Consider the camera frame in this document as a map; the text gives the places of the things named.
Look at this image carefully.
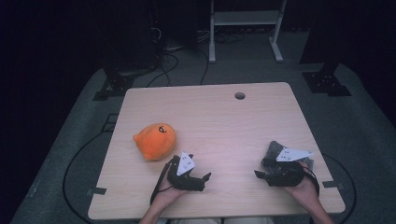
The grey tape strip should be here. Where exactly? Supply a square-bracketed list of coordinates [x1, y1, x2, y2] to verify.
[86, 187, 107, 196]
[321, 180, 346, 190]

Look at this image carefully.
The right hand-held gripper cable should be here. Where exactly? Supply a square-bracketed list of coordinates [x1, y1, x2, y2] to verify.
[299, 165, 320, 198]

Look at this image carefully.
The black floor cable loop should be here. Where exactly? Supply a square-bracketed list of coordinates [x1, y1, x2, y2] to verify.
[320, 152, 358, 224]
[62, 130, 110, 224]

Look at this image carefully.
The orange plush toy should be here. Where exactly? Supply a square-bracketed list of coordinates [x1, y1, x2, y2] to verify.
[133, 122, 177, 162]

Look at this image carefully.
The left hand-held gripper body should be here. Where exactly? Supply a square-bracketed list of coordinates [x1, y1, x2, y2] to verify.
[167, 150, 207, 192]

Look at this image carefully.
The left hand-held gripper cable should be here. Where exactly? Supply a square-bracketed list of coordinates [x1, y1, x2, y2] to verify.
[149, 155, 181, 206]

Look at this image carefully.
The white metal desk frame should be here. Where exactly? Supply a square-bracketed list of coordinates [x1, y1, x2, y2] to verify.
[208, 0, 288, 64]

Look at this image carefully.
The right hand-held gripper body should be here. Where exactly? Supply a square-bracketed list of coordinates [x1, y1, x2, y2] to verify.
[261, 147, 314, 188]

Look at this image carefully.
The person's right hand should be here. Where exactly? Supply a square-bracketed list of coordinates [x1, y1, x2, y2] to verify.
[283, 161, 319, 204]

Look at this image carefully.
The black stand with square base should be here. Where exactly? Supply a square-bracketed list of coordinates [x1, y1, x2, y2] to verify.
[299, 0, 353, 98]

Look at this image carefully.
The hand-held gripper cable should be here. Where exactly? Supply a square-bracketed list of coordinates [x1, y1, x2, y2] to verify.
[299, 165, 320, 198]
[149, 155, 181, 206]

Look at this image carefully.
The person's left hand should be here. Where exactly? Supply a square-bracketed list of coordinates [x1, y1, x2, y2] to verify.
[152, 161, 190, 209]

